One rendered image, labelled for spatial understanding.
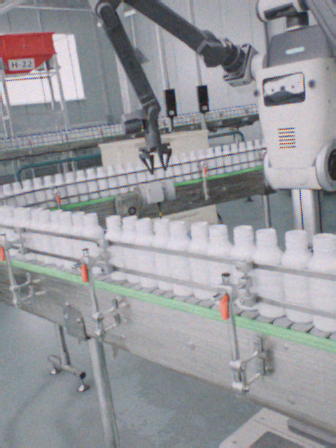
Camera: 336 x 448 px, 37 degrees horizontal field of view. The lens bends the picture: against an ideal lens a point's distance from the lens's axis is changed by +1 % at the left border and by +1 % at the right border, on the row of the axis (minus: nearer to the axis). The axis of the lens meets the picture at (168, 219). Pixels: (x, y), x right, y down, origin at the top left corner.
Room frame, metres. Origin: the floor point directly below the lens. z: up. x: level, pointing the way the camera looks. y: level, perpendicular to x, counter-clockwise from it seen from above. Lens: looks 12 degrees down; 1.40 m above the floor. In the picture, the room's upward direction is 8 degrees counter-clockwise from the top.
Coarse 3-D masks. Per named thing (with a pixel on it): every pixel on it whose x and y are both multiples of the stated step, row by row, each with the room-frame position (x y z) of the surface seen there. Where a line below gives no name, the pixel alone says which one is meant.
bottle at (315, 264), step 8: (320, 240) 0.80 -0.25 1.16; (328, 240) 0.80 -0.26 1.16; (312, 248) 0.82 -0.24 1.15; (320, 248) 0.80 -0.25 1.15; (328, 248) 0.80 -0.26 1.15; (312, 256) 0.82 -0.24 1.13; (320, 256) 0.80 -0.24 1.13; (328, 256) 0.80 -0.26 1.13; (312, 264) 0.81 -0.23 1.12; (320, 264) 0.80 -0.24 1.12; (328, 264) 0.79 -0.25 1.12; (312, 280) 0.81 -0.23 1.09; (320, 280) 0.79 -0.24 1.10; (328, 280) 0.79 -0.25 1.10; (312, 288) 0.81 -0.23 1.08; (320, 288) 0.79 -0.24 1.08; (328, 288) 0.79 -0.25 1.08; (312, 296) 0.81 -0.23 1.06; (320, 296) 0.80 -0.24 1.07; (328, 296) 0.79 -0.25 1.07; (312, 304) 0.82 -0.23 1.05; (320, 304) 0.80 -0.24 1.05; (328, 304) 0.79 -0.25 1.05; (320, 320) 0.80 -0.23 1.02; (328, 320) 0.79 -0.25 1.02; (320, 328) 0.80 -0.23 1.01; (328, 328) 0.79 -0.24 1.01
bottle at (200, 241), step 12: (192, 228) 1.03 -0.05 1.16; (204, 228) 1.03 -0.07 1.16; (192, 240) 1.04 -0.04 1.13; (204, 240) 1.02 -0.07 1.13; (204, 252) 1.01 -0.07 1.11; (192, 264) 1.03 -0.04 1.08; (204, 264) 1.01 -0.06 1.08; (192, 276) 1.04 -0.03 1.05; (204, 276) 1.01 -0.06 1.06; (204, 300) 1.02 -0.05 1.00
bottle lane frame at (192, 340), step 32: (0, 256) 1.70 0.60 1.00; (0, 288) 1.72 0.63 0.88; (64, 288) 1.39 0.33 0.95; (96, 288) 1.26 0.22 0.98; (128, 288) 1.17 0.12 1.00; (128, 320) 1.17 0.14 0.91; (160, 320) 1.08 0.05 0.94; (192, 320) 1.00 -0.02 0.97; (256, 320) 0.90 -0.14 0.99; (128, 352) 1.19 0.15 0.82; (160, 352) 1.09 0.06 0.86; (192, 352) 1.01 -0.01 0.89; (224, 352) 0.94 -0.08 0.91; (288, 352) 0.83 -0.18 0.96; (320, 352) 0.78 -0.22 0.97; (224, 384) 0.95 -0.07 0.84; (256, 384) 0.89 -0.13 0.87; (288, 384) 0.83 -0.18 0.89; (320, 384) 0.78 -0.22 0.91; (288, 416) 0.84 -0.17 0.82; (320, 416) 0.79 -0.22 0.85
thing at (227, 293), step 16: (16, 240) 1.54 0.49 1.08; (96, 256) 1.21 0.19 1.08; (112, 272) 1.22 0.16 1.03; (224, 272) 0.86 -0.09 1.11; (16, 288) 1.51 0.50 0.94; (32, 288) 1.53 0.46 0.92; (224, 288) 0.85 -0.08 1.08; (16, 304) 1.50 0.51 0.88; (96, 304) 1.18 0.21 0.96; (112, 304) 1.21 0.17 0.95; (224, 304) 0.84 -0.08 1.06; (240, 304) 0.89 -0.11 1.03; (256, 304) 0.89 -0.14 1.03; (96, 320) 1.17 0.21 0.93; (224, 320) 0.84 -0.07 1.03; (96, 336) 1.18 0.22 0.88; (256, 352) 0.87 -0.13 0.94; (240, 368) 0.84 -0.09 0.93; (256, 368) 0.88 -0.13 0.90; (240, 384) 0.84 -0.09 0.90
